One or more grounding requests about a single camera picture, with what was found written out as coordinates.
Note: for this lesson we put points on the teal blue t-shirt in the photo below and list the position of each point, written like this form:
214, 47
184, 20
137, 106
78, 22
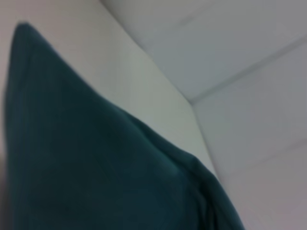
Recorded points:
96, 155

